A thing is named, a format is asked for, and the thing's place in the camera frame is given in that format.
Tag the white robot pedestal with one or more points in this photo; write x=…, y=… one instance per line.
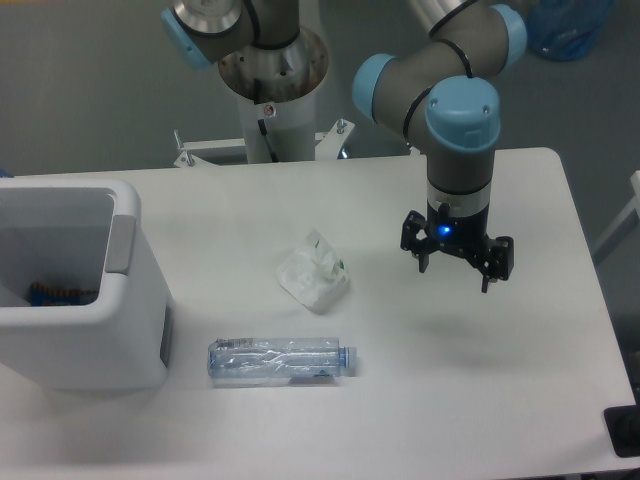
x=276, y=90

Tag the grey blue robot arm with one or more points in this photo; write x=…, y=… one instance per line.
x=439, y=100

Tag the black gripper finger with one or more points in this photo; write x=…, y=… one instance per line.
x=494, y=258
x=416, y=240

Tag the black device at edge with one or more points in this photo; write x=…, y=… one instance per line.
x=623, y=426

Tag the white trash can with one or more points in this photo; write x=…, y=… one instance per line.
x=81, y=234

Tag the white frame at right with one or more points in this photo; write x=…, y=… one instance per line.
x=620, y=227

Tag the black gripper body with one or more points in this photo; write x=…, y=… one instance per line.
x=457, y=236

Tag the blue wrapper in bin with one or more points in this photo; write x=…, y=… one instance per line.
x=41, y=295

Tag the crumpled white tissue pack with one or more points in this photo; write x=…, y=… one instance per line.
x=314, y=274

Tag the crushed clear plastic bottle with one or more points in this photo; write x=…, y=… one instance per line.
x=254, y=361

